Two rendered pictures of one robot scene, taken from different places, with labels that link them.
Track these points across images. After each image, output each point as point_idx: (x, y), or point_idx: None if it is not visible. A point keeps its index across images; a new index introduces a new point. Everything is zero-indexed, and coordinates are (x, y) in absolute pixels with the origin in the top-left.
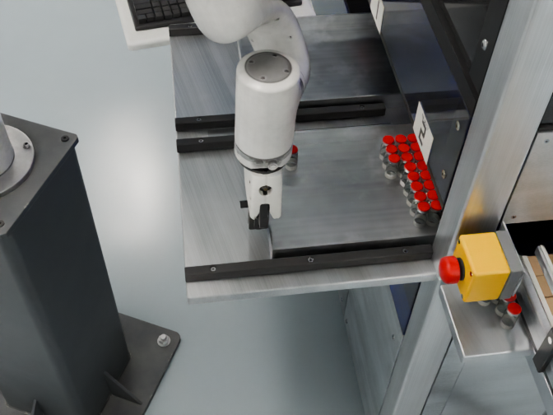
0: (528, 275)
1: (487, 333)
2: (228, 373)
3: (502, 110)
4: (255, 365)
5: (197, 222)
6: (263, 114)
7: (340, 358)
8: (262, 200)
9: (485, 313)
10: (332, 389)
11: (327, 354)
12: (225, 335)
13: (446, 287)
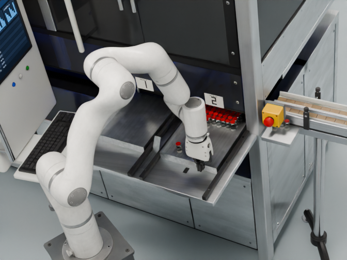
0: None
1: (286, 134)
2: None
3: (254, 64)
4: None
5: (182, 188)
6: (203, 116)
7: (208, 245)
8: (209, 149)
9: (279, 131)
10: (220, 257)
11: (202, 249)
12: None
13: (263, 135)
